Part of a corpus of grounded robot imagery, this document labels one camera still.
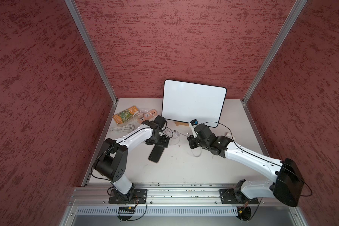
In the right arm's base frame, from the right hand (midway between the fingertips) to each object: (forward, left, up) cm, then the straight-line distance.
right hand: (188, 140), depth 81 cm
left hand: (0, +18, -7) cm, 20 cm away
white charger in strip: (+25, +33, -5) cm, 42 cm away
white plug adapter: (+8, -30, -11) cm, 33 cm away
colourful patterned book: (+27, +45, -10) cm, 54 cm away
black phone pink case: (-2, +21, -13) cm, 25 cm away
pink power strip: (+27, +29, -10) cm, 41 cm away
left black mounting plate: (-26, +30, -8) cm, 41 cm away
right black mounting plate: (-27, -20, -13) cm, 36 cm away
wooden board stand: (+18, +3, -8) cm, 20 cm away
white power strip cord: (+16, +45, -10) cm, 48 cm away
